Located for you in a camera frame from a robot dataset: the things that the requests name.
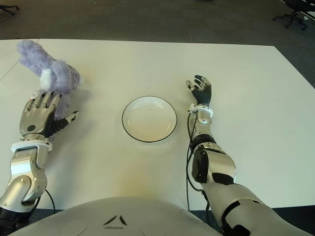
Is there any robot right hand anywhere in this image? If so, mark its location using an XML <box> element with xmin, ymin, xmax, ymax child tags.
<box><xmin>186</xmin><ymin>75</ymin><xmax>213</xmax><ymax>108</ymax></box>

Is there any purple plush bunny doll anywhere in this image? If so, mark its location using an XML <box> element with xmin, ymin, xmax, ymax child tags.
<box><xmin>16</xmin><ymin>39</ymin><xmax>86</xmax><ymax>121</ymax></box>

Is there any robot torso silver shell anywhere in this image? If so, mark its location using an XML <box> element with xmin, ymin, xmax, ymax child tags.
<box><xmin>9</xmin><ymin>196</ymin><xmax>222</xmax><ymax>236</ymax></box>

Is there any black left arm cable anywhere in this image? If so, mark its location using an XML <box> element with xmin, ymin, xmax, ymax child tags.
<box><xmin>44</xmin><ymin>189</ymin><xmax>56</xmax><ymax>212</ymax></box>

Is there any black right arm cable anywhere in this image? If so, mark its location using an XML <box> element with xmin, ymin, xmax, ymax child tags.
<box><xmin>186</xmin><ymin>110</ymin><xmax>210</xmax><ymax>212</ymax></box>

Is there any black mesh office chair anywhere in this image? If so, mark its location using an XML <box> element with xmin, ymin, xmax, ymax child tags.
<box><xmin>272</xmin><ymin>0</ymin><xmax>315</xmax><ymax>30</ymax></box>

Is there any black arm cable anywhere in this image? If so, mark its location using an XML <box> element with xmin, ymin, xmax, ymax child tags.
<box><xmin>44</xmin><ymin>189</ymin><xmax>56</xmax><ymax>212</ymax></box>
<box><xmin>186</xmin><ymin>110</ymin><xmax>210</xmax><ymax>212</ymax></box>

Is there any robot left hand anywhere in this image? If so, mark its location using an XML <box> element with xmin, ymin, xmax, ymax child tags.
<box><xmin>19</xmin><ymin>90</ymin><xmax>79</xmax><ymax>138</ymax></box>

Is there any white plate black rim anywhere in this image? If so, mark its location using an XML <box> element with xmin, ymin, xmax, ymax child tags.
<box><xmin>122</xmin><ymin>96</ymin><xmax>178</xmax><ymax>143</ymax></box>

